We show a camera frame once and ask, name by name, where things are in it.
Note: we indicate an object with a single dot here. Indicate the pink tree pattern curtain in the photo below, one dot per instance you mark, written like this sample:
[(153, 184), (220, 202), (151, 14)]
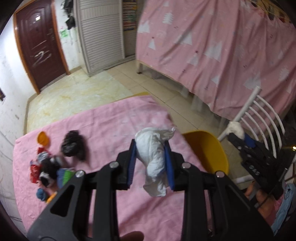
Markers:
[(219, 51)]

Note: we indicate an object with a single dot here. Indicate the red cloth item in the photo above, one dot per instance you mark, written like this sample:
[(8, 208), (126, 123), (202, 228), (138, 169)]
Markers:
[(35, 165)]

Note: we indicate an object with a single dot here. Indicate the white louvered wardrobe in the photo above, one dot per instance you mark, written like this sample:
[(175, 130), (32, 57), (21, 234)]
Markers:
[(103, 41)]

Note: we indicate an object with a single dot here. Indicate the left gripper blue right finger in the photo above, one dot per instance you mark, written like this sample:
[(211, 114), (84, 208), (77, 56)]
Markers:
[(169, 163)]

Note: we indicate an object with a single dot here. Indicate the person left hand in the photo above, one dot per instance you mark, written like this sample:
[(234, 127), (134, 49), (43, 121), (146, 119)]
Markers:
[(133, 236)]

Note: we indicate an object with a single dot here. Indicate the colourful wall chart poster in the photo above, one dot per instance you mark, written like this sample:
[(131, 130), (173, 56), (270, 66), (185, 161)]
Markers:
[(129, 15)]

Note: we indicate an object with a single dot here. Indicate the pink bed sheet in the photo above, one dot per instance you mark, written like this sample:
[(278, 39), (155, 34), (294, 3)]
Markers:
[(107, 131)]

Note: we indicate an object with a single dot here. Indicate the person right hand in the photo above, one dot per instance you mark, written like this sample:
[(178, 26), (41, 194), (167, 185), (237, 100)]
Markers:
[(268, 206)]

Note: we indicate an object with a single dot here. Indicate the small orange plastic bowl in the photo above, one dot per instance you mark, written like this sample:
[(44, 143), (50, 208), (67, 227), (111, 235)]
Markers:
[(43, 139)]

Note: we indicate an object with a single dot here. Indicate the green knitted item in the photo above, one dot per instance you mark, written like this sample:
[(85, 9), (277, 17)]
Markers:
[(68, 174)]

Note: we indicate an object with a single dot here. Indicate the black cloth ball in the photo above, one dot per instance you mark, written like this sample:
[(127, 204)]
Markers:
[(73, 145)]

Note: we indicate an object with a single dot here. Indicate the black hanging bags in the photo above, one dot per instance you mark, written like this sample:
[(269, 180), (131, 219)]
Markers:
[(68, 9)]

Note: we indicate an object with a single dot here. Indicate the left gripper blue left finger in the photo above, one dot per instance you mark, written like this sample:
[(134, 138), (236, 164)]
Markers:
[(132, 160)]

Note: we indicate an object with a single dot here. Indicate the blue cloth ball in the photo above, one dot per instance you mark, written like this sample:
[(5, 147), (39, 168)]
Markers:
[(42, 195)]

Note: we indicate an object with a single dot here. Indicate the white cloth ball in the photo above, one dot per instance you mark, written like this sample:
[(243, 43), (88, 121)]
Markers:
[(235, 128)]

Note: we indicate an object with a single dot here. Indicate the dark brown wooden door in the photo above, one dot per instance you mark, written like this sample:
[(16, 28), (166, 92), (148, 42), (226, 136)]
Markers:
[(38, 43)]

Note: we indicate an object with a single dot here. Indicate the cream knitted cloth bundle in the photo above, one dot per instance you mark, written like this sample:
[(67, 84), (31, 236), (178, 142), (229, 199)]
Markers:
[(150, 143)]

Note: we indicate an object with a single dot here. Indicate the orange small item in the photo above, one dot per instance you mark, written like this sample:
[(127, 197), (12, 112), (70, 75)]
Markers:
[(51, 197)]

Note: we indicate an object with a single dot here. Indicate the black and white cloth pile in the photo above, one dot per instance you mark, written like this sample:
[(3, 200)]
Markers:
[(49, 166)]

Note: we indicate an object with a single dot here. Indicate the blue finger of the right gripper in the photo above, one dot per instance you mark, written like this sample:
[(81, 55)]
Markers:
[(249, 141)]

